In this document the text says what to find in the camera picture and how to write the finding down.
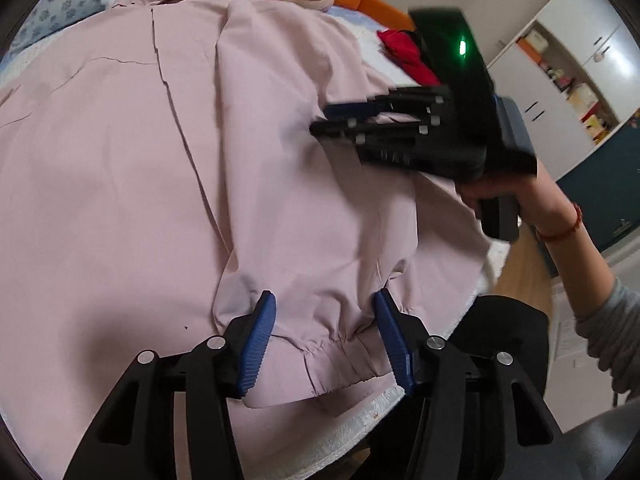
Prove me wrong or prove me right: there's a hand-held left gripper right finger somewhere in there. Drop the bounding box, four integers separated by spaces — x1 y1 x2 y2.
374 287 566 480

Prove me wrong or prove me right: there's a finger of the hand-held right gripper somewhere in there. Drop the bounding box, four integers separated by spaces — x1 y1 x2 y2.
324 85 453 121
309 115 447 168

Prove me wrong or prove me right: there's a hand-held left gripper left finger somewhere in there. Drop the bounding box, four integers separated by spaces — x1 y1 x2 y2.
62 290 277 480

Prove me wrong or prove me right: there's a pink jacket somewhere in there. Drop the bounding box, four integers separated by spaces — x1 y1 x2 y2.
0 0 491 411

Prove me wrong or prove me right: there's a person's right forearm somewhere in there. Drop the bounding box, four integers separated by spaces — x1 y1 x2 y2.
535 205 640 396

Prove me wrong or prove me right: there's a person's right hand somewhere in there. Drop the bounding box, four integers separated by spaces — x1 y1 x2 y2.
457 172 576 233

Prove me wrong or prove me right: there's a red cloth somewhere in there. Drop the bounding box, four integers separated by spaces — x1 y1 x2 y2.
377 27 442 86

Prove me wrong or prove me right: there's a light blue bed sheet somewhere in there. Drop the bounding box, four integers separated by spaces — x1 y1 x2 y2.
325 5 426 83

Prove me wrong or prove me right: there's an orange storage box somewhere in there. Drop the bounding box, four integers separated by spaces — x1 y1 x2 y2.
517 29 550 55

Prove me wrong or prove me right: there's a black chair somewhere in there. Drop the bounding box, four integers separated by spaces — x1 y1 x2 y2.
440 294 551 411

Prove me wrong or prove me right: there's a white wardrobe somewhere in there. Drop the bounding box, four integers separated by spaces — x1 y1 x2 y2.
487 0 640 181

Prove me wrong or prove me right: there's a white blue flowered pillow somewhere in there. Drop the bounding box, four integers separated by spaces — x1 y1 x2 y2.
12 0 126 56

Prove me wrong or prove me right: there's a red string bracelet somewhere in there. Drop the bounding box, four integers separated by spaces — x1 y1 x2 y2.
536 202 585 242

